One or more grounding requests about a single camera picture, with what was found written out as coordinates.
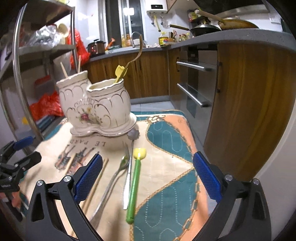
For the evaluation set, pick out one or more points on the kitchen faucet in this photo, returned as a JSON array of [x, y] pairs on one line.
[[136, 39]]

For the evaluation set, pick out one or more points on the red plastic bag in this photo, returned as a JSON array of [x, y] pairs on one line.
[[48, 104], [81, 50]]

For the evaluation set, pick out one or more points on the wooden chopstick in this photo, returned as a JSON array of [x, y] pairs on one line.
[[79, 64], [86, 203], [64, 70]]

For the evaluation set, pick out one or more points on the white water heater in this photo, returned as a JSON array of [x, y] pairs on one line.
[[156, 6]]

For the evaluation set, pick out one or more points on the yellow oil bottle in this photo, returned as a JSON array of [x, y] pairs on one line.
[[163, 39]]

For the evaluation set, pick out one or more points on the green yellow handled fork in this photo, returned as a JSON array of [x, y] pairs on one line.
[[120, 72]]

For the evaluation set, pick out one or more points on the white ceramic utensil holder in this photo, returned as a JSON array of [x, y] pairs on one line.
[[103, 107]]

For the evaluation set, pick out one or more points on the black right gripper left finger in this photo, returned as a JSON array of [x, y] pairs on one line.
[[43, 220]]

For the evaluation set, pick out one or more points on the printed quilted table mat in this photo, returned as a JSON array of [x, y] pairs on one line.
[[148, 188]]

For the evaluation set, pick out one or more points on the brown frying pan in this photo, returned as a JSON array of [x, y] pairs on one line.
[[228, 23]]

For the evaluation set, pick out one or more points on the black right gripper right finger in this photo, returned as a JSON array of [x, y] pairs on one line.
[[252, 222]]

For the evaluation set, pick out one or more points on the silver flower spoon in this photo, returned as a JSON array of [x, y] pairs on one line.
[[132, 135]]

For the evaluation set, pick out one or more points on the metal shelf rack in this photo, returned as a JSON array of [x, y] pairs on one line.
[[40, 14]]

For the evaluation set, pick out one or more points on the upper red plastic bag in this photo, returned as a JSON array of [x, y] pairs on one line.
[[81, 50]]

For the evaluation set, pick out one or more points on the clear plastic bag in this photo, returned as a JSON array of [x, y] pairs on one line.
[[48, 36]]

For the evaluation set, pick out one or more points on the silver fork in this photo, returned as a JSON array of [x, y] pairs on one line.
[[96, 217]]

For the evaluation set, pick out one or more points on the black wok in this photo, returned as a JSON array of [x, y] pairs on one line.
[[199, 29]]

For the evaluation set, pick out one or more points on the green yellow tulip utensil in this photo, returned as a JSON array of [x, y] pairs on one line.
[[138, 154]]

